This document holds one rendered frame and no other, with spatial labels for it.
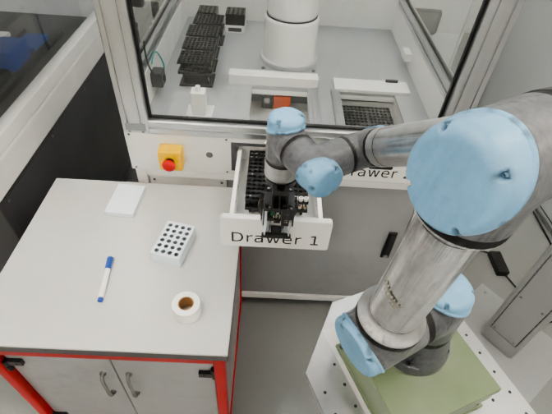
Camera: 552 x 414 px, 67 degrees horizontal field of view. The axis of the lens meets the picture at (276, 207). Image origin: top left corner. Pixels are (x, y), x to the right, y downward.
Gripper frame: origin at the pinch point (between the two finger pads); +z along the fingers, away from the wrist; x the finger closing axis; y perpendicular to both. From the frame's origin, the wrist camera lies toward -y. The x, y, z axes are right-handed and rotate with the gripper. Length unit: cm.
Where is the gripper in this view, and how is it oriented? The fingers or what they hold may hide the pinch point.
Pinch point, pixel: (276, 227)
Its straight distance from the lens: 107.3
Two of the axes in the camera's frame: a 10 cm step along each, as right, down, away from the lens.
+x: 10.0, 0.6, 0.3
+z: -0.6, 7.0, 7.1
